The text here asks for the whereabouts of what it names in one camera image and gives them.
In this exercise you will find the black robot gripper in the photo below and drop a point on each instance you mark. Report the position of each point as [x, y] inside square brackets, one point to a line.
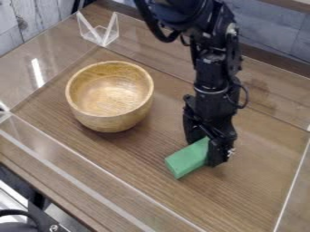
[207, 118]

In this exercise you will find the green rectangular block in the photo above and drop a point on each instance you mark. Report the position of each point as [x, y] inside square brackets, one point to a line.
[189, 158]

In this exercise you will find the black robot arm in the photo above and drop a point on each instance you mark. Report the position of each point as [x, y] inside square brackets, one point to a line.
[205, 26]

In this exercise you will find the wooden bowl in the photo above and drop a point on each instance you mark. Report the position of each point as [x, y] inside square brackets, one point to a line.
[110, 95]

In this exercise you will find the clear acrylic wall panels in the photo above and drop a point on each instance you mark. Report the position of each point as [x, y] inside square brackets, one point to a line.
[107, 177]

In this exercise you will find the clear acrylic corner bracket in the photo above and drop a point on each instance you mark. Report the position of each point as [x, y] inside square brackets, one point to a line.
[98, 34]

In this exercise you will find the black table clamp bracket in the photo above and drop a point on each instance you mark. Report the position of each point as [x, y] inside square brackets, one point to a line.
[42, 220]

